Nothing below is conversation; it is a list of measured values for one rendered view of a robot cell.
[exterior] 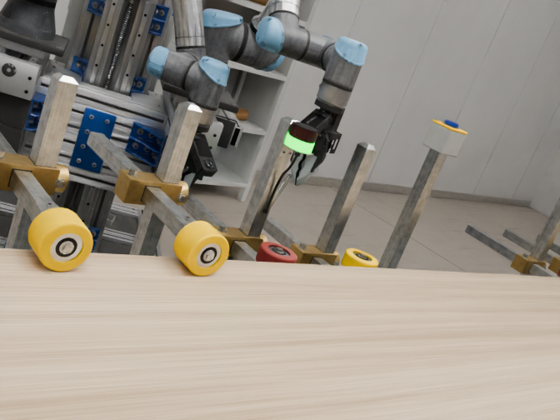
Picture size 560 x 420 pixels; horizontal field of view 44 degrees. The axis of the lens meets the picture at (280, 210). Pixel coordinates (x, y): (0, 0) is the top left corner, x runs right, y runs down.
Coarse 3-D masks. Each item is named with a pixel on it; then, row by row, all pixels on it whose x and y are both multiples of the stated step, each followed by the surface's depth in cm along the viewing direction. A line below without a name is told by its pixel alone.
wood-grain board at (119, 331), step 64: (0, 256) 100; (128, 256) 115; (0, 320) 85; (64, 320) 90; (128, 320) 96; (192, 320) 102; (256, 320) 110; (320, 320) 119; (384, 320) 129; (448, 320) 141; (512, 320) 156; (0, 384) 74; (64, 384) 78; (128, 384) 82; (192, 384) 87; (256, 384) 92; (320, 384) 99; (384, 384) 106; (448, 384) 114; (512, 384) 123
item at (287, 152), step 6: (300, 126) 142; (306, 126) 145; (282, 144) 147; (282, 150) 148; (288, 150) 148; (294, 150) 144; (282, 156) 148; (288, 156) 149; (288, 168) 147; (282, 174) 149; (276, 186) 150; (270, 198) 151; (264, 210) 152
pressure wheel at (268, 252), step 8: (264, 248) 139; (272, 248) 142; (280, 248) 141; (288, 248) 144; (256, 256) 142; (264, 256) 139; (272, 256) 138; (280, 256) 138; (288, 256) 140; (296, 256) 142
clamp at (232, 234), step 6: (216, 228) 151; (228, 228) 153; (234, 228) 155; (222, 234) 149; (228, 234) 150; (234, 234) 151; (240, 234) 153; (228, 240) 150; (234, 240) 151; (240, 240) 152; (246, 240) 153; (252, 240) 154; (258, 240) 155; (264, 240) 157; (252, 246) 155; (258, 246) 156
